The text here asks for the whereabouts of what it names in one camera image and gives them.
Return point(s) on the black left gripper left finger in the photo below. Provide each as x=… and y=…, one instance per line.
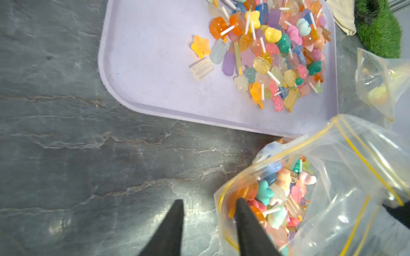
x=167, y=239

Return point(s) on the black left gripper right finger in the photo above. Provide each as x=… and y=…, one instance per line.
x=252, y=238

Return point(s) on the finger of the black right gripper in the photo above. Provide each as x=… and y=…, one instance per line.
x=399, y=212

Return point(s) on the ziploc bag of candies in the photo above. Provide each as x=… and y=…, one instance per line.
x=322, y=193
x=380, y=82

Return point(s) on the pile of loose candies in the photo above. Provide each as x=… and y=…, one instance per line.
x=273, y=49

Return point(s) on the green artificial grass mat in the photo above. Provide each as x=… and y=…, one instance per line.
x=377, y=28

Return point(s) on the lilac plastic tray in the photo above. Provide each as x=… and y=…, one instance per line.
x=144, y=62

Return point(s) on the beige work glove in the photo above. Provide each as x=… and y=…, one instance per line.
x=343, y=12

